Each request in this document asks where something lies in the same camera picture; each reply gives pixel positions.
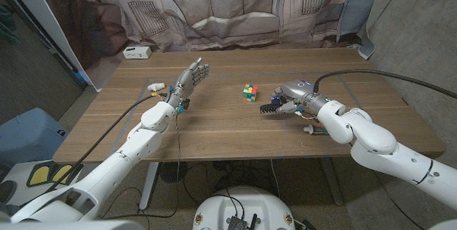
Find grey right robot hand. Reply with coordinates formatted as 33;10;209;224
269;79;329;114

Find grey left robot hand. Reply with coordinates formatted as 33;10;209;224
166;57;211;109

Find black claw hair clip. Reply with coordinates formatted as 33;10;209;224
259;103;286;114

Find red green tube, white cap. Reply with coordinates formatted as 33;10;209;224
303;123;331;136

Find multicoloured puzzle cube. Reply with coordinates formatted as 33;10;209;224
243;84;258;103

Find white power strip box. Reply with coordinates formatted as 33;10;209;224
122;46;152;60

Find printed sofa room backdrop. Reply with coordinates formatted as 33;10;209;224
30;0;411;91

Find black round floor fan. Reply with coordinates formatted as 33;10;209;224
160;161;189;184

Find grey table leg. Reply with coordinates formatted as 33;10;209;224
320;157;344;206

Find white table leg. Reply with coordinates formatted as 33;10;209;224
139;161;161;211

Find white round robot torso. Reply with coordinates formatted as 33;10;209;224
192;186;296;230

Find blue plastic bin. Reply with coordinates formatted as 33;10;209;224
0;107;70;169

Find white board with yellow pads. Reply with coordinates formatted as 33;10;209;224
0;159;86;208

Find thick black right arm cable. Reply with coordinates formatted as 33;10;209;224
313;69;457;99

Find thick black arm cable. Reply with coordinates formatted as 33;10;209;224
46;94;169;194
313;69;457;99

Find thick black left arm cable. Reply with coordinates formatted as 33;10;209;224
46;94;169;194

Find thin black hanging cable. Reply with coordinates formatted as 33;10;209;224
103;111;182;220

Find white floor cable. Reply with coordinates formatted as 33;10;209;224
269;159;281;199

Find black floor cable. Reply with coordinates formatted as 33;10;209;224
182;161;251;224

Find white partition post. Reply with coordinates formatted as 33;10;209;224
0;0;103;92

